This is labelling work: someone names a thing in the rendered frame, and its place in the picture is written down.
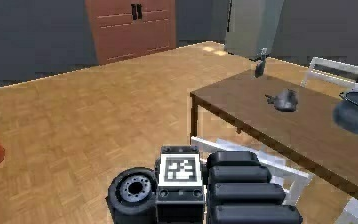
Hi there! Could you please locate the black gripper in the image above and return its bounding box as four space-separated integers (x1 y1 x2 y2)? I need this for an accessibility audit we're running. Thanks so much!
106 167 159 224

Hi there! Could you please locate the brown wooden dining table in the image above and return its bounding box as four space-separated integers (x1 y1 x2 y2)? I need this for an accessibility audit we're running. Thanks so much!
189 69 358 204

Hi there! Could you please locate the red-brown wooden cupboard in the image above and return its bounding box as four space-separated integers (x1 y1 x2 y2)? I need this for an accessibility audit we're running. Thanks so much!
84 0 178 66

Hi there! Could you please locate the grey kettle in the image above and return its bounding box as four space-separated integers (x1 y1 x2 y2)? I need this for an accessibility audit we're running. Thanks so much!
264 88 300 113

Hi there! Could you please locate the dark pepper mill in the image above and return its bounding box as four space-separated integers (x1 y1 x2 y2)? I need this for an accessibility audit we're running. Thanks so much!
254 47 269 80

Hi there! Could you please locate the grey fridge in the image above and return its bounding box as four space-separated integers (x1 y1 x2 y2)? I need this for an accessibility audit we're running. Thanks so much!
224 0 285 61

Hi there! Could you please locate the dark grey-blue pot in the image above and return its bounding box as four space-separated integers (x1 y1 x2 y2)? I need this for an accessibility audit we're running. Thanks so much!
332 90 358 136

